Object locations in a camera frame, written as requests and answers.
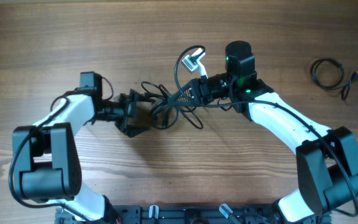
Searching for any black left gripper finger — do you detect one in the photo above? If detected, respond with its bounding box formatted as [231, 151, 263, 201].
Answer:
[121, 124, 150, 138]
[129, 89, 155, 103]

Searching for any thin black usb cable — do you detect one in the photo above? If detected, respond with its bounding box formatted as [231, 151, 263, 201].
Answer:
[309, 58, 358, 101]

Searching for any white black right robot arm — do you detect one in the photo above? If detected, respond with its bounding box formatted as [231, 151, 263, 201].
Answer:
[168, 40, 358, 223]

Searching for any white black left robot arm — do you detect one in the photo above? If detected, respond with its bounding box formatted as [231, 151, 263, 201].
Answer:
[8, 72, 151, 223]

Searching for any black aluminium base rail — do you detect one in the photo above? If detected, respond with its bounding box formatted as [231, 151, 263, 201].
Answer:
[54, 203, 332, 224]

